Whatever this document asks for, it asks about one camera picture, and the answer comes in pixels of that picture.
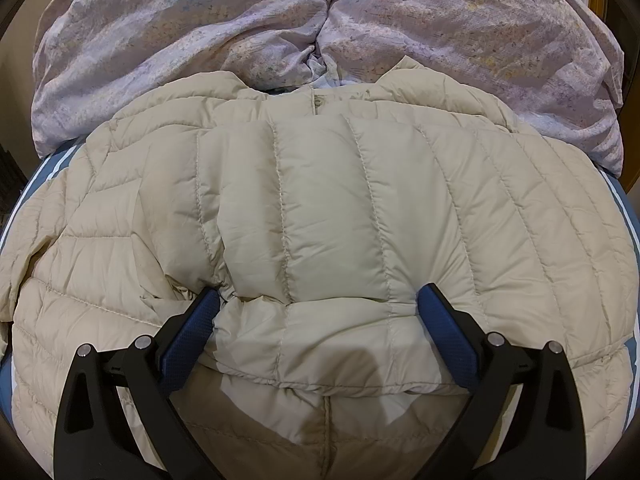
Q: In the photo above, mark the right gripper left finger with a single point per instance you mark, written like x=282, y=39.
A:
x=93, y=439

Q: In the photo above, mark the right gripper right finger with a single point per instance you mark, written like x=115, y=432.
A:
x=523, y=419

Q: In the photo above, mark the beige quilted down jacket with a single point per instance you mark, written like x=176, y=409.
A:
x=319, y=214

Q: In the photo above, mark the blue white striped bed sheet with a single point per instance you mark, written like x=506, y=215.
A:
x=49, y=168

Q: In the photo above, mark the lilac floral duvet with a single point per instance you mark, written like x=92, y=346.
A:
x=552, y=61

